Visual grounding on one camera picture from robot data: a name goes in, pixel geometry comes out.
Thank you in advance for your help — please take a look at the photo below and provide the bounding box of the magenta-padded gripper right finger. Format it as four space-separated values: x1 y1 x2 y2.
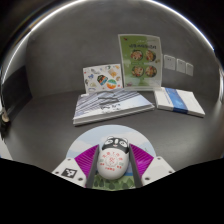
128 143 176 188

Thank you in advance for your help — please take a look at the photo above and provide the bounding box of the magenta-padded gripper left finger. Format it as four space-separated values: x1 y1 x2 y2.
51 144 100 188

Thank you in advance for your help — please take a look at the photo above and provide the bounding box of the white panda-face computer mouse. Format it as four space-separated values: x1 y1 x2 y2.
96 135 130 181

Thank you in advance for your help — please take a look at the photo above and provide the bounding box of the round landscape-print mouse pad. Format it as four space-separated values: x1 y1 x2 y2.
65 124 157 192

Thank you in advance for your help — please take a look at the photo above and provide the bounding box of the white book with blue band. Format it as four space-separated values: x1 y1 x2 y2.
153 86 206 118

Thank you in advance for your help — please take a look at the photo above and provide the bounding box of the grey striped-cover book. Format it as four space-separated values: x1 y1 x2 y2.
72 88 156 127

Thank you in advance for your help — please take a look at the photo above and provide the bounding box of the white sticker-print card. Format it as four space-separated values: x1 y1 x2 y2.
82 63 124 94

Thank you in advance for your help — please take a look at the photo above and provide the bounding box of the green upright menu sign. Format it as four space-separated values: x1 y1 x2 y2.
117 33 165 92

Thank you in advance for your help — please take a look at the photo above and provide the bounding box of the curved ceiling light strip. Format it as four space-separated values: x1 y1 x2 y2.
0 0 215 86

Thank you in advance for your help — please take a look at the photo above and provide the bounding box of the white wall socket plate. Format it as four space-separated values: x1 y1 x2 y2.
185 62 195 77
176 58 187 74
163 54 177 71

